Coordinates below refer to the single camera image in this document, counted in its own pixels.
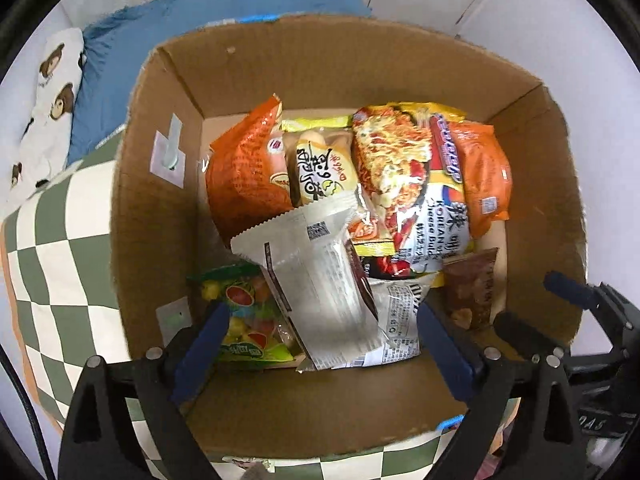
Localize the instant noodle pack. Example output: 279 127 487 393
349 101 475 282

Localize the white bear print pillow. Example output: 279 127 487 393
0 27 86 201

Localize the black cable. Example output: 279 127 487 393
0 347 57 480

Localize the yellow bread packet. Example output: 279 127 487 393
281 117 362 209

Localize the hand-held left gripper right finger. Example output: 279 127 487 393
416 302 583 480

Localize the silver grey snack packet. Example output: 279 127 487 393
369 274 437 367

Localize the green colourful candy bag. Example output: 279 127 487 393
186 261 302 367

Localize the white clear snack packet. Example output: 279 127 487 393
230 206 382 372

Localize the green white checkered mat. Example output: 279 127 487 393
0 135 521 480

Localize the blue bed sheet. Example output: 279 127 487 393
67 0 373 166

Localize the brown snack packet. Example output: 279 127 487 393
441 247 501 332

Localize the cardboard box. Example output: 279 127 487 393
111 14 588 461

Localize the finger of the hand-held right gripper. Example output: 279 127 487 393
544 271 606 311
494 311 561 361

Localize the orange chip bag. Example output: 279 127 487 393
206 93 294 242
456 120 514 239

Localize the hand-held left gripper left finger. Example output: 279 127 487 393
59 302 232 480

